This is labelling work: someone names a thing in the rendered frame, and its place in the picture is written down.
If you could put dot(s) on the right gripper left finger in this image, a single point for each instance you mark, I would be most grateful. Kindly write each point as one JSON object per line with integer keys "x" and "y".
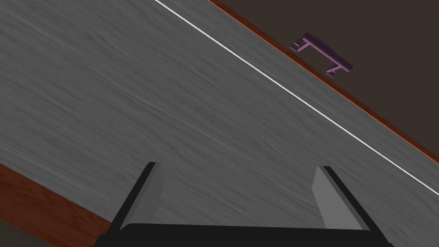
{"x": 145, "y": 202}

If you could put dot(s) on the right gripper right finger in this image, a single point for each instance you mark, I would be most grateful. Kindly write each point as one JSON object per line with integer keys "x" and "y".
{"x": 334, "y": 206}

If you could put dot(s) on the dark brown cupboard front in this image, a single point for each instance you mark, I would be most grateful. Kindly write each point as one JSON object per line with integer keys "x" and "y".
{"x": 394, "y": 51}

